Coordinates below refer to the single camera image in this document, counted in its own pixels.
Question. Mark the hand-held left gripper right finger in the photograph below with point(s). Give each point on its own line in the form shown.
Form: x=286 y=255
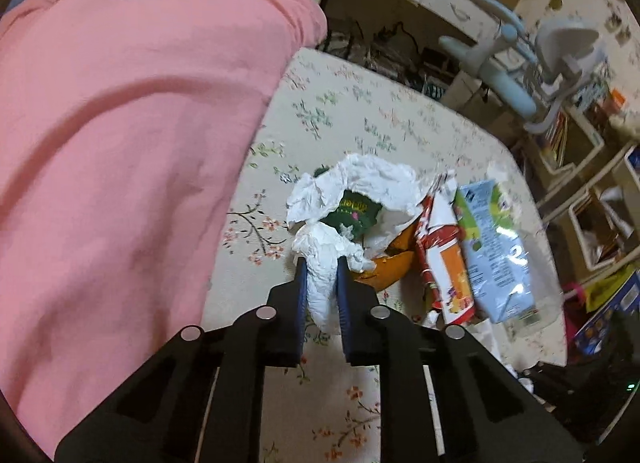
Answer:
x=343 y=313

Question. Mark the white book rack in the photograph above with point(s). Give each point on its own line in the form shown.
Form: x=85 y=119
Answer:
x=555 y=143

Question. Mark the pink bed blanket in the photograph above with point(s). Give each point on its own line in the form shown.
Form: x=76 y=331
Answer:
x=125 y=143

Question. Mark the yellow plastic bag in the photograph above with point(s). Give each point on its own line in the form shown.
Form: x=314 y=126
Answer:
x=610 y=285

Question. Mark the blue white drink carton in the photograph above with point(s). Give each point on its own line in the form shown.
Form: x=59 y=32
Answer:
x=495 y=253

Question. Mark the blue printed paper bag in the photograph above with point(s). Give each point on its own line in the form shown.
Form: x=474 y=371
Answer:
x=610 y=313

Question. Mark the floral tablecloth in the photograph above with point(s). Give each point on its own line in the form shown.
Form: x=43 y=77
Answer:
x=350 y=108

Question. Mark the small white tissue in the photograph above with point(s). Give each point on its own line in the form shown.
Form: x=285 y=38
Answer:
x=322 y=263

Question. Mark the orange wrapper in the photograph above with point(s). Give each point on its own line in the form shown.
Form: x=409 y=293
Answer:
x=395 y=265

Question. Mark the large white paper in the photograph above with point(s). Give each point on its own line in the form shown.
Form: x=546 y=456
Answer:
x=370 y=178

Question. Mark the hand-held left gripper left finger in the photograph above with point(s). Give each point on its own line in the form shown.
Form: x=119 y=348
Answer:
x=301 y=313

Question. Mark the clear plastic bottle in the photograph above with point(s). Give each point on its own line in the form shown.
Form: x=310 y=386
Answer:
x=540 y=313

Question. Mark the blue grey desk chair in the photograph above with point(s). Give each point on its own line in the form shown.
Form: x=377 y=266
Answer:
x=510 y=88

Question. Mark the white tiered storage rack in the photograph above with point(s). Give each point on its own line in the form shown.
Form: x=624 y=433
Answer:
x=580 y=228

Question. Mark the pink bag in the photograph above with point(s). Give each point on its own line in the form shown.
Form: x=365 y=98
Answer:
x=574 y=298

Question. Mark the green snack packet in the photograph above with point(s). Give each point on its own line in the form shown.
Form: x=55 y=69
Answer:
x=350 y=215

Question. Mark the pile of papers under desk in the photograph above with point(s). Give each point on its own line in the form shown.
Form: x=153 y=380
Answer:
x=390 y=48

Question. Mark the red white snack packet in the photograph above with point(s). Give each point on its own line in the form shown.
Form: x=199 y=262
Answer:
x=445 y=268

